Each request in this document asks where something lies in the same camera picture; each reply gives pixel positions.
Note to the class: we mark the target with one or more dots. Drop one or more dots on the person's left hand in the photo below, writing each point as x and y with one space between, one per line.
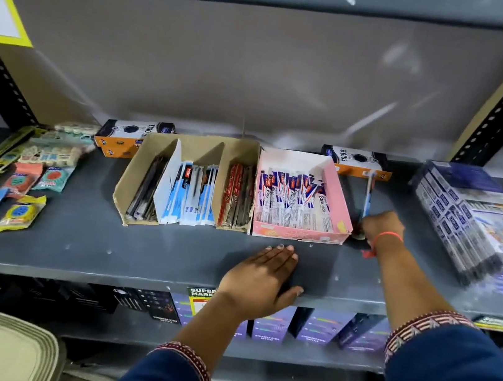
251 287

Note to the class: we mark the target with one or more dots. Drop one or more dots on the person's right hand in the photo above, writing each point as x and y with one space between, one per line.
385 227

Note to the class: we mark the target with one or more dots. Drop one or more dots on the person's right fingers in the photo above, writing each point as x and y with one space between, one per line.
364 227

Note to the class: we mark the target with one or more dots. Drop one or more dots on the person's left thumb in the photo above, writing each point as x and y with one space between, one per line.
293 294

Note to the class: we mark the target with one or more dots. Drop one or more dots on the blue white pen packet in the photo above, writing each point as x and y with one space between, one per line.
368 191

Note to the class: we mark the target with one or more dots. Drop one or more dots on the person's left forearm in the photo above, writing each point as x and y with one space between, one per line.
206 332

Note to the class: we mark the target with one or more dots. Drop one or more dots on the person's right forearm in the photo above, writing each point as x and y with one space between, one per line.
414 297

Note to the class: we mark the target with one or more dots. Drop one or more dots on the orange thread wristband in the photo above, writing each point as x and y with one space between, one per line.
386 235

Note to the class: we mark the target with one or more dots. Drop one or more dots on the pink cardboard display box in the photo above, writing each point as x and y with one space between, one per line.
341 201

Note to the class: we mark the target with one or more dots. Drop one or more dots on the purple product box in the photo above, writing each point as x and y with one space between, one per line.
366 337
323 328
273 328
180 307

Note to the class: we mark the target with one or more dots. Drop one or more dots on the orange black pen box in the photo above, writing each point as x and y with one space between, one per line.
120 135
355 159

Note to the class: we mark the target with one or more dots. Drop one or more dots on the row of red-blue pen sachets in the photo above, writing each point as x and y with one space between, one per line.
294 201

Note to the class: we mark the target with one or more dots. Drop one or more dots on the green yellow shelf tag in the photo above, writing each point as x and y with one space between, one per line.
199 300

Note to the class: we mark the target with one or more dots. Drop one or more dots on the stack of blue white boxes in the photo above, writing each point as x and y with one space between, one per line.
477 222

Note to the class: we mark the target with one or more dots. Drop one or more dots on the row of red pen packs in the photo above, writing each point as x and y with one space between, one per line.
236 195

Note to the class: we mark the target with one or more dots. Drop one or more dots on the row of blue-white pen cards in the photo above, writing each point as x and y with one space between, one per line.
192 193

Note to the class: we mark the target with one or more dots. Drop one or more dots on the black product box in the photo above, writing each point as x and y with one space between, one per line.
149 303

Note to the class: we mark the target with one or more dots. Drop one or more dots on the yellow black shelf label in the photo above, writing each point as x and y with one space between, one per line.
502 325

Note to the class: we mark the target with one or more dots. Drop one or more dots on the brown cardboard divider box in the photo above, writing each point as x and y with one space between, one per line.
201 147

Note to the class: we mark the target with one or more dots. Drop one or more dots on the row of dark pen packs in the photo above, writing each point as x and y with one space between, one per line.
147 189

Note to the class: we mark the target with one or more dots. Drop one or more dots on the grey metal shelving rack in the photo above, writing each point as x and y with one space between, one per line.
83 243

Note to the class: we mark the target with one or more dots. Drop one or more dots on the teal scrubber packet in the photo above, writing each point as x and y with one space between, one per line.
53 177

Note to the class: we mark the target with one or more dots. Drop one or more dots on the white green sponge packet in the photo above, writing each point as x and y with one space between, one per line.
49 155
77 127
63 139

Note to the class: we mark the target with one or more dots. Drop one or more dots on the yellow scrubber packet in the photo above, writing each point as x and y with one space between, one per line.
19 213

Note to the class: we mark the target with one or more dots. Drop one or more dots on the red scrubber packet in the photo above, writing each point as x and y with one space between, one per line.
22 179

